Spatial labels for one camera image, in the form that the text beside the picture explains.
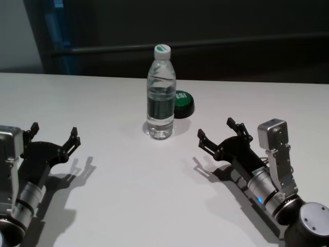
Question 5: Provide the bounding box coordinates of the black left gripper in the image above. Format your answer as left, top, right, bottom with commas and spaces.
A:
19, 122, 82, 186

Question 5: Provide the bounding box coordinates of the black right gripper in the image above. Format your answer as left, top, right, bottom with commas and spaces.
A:
197, 117, 267, 181

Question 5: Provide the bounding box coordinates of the clear water bottle green label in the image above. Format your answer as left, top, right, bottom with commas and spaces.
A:
146, 44, 177, 140

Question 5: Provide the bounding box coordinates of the green YES button black base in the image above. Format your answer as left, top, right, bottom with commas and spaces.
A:
174, 90, 196, 119

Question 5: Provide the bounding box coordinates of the blue vertical window strip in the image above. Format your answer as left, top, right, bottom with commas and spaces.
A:
46, 0, 73, 75

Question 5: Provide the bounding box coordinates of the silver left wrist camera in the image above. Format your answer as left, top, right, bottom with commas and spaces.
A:
0, 125, 26, 215

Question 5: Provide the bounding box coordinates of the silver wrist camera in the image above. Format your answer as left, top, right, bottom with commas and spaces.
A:
0, 125, 26, 215
257, 118, 299, 198

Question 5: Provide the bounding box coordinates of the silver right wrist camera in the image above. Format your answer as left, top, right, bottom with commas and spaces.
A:
257, 118, 299, 198

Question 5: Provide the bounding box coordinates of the grey horizontal rail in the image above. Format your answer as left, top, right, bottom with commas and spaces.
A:
51, 38, 329, 57

